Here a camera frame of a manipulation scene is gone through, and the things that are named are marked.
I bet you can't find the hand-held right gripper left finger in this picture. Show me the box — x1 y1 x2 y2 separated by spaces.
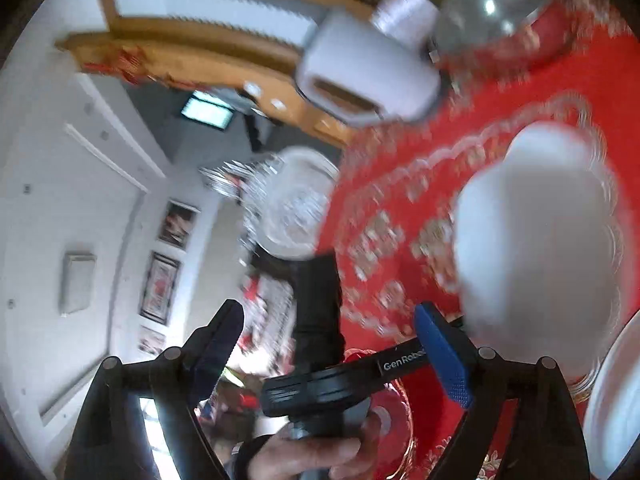
62 299 246 480

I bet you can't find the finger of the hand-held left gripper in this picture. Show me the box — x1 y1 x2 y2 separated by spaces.
350 337 432 386

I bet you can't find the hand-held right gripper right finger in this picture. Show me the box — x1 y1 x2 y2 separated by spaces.
414 302 593 480

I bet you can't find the red flower-shaped glass plate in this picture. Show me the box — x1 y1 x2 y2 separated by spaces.
345 347 417 480

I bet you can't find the white bowl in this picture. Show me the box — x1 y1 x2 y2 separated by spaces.
582 320 640 480
450 122 626 386

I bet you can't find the person's left forearm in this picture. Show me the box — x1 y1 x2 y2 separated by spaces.
227 435 271 480

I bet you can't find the person's left hand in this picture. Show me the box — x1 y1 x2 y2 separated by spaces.
247 407 388 480

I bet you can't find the sofa with floral cover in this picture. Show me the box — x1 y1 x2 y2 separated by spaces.
240 275 301 361

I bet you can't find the small framed picture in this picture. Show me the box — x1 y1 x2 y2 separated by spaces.
137 325 168 356

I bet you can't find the framed red floral picture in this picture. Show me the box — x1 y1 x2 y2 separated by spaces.
139 251 182 326

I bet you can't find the white ornate chair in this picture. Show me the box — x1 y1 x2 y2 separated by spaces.
200 146 341 261

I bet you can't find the framed portrait photo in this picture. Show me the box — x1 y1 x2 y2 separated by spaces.
157 200 201 251

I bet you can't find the window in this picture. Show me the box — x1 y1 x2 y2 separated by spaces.
181 91 235 131

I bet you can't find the white electric kettle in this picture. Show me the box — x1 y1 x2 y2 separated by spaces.
295 12 443 126

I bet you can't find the golden wooden pillar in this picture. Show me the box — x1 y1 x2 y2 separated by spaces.
55 0 461 146

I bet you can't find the red hanging decoration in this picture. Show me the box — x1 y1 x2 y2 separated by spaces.
82 45 191 88

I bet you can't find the silvery white wrapped roll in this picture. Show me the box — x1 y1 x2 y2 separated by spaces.
372 0 438 46

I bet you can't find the white ribbed panel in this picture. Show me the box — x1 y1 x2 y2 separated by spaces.
115 0 321 36

